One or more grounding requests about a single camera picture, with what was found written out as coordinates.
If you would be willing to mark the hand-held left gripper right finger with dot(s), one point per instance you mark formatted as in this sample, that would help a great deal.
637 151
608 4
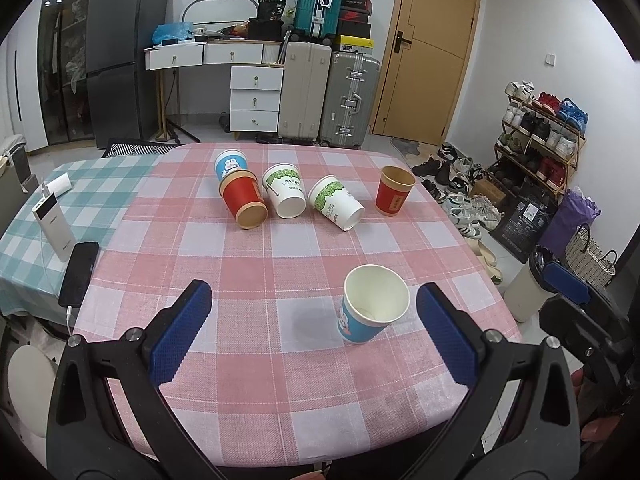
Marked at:
446 332

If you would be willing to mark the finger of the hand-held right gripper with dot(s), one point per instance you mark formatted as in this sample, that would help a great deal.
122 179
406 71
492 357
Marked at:
567 280

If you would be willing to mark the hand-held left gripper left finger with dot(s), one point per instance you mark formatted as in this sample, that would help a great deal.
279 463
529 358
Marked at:
181 330

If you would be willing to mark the blue rabbit print paper cup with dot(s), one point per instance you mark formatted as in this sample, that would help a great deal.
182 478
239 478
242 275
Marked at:
372 305
230 164

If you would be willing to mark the red paper cup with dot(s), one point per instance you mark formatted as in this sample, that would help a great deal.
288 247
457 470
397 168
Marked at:
394 192
244 200

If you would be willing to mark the white green print paper cup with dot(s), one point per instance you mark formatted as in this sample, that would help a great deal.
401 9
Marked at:
285 191
335 202

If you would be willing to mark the white trash bin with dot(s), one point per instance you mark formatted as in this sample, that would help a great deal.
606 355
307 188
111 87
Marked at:
525 295

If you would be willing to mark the purple plastic bag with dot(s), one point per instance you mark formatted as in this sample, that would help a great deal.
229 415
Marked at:
570 222

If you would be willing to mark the black printed shopping bag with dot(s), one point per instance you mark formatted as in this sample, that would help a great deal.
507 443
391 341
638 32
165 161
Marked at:
527 222

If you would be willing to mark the beige slippers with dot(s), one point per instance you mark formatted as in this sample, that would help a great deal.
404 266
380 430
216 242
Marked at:
487 260

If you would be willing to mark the pink checkered tablecloth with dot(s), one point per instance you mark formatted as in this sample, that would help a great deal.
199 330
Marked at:
280 280

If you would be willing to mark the black smartphone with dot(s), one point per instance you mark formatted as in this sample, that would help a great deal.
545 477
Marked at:
80 272

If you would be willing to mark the wooden shoe rack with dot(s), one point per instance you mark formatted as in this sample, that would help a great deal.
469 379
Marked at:
540 147

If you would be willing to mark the pile of sneakers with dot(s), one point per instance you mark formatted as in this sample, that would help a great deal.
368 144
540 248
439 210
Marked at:
457 185

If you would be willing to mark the shoe rack with shoes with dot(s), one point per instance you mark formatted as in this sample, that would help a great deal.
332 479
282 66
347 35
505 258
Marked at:
542 132

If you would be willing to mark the green checkered tablecloth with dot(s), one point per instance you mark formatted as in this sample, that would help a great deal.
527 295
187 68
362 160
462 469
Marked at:
75 210

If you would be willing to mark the white power bank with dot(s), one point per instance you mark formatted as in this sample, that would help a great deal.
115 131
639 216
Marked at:
52 230

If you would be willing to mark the white chair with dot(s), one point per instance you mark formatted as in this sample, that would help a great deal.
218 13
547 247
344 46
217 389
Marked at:
30 395

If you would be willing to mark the grey doormat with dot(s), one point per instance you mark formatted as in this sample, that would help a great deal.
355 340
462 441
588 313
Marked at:
407 149

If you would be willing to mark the black white patterned rug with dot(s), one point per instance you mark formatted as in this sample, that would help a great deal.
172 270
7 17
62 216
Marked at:
137 147

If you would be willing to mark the small white box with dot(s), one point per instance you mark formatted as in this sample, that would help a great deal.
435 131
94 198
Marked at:
56 185

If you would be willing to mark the black tripod stand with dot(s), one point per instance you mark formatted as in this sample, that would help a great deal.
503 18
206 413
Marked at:
177 115

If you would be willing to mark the silver suitcase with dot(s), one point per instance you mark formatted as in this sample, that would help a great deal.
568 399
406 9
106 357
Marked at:
349 100

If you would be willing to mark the white dresser with drawers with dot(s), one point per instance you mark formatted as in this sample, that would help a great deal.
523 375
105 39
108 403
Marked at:
235 80

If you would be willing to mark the beige suitcase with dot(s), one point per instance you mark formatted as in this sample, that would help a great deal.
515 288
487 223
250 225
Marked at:
304 92

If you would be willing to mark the wooden door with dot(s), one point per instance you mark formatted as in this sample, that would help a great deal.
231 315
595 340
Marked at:
430 50

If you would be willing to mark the dark grey refrigerator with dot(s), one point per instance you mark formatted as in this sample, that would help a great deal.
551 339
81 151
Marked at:
125 55

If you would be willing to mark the glass door cabinet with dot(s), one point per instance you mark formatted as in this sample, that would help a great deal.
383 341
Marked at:
62 60

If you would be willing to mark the blue plastic bag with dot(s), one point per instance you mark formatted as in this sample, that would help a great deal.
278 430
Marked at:
172 32

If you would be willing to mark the stack of shoe boxes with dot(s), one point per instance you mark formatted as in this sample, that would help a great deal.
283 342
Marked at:
356 22

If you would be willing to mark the white light switch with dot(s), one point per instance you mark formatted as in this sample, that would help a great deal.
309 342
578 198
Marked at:
550 59

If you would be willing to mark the white arched mirror frame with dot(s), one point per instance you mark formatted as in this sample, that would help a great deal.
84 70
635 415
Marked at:
220 12

